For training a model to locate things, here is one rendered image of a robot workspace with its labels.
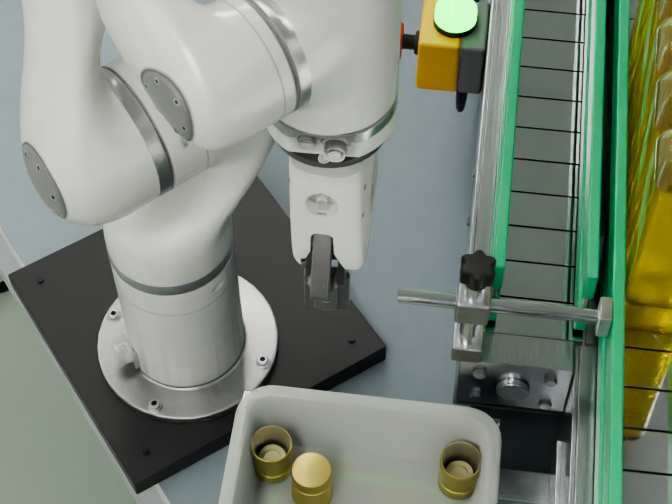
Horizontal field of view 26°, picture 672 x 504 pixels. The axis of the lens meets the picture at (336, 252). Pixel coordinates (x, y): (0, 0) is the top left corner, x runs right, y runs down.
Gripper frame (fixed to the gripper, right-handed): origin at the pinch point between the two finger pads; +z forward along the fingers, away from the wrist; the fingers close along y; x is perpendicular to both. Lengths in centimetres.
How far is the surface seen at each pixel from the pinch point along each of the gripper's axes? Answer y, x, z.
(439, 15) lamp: 46, -5, 21
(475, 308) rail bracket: 3.4, -10.8, 9.7
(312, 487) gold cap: -5.8, 1.1, 25.0
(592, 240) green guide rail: 11.1, -19.8, 9.9
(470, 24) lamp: 46, -9, 22
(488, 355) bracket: 4.3, -12.4, 17.9
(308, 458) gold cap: -3.2, 1.8, 24.9
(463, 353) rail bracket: 3.3, -10.3, 16.5
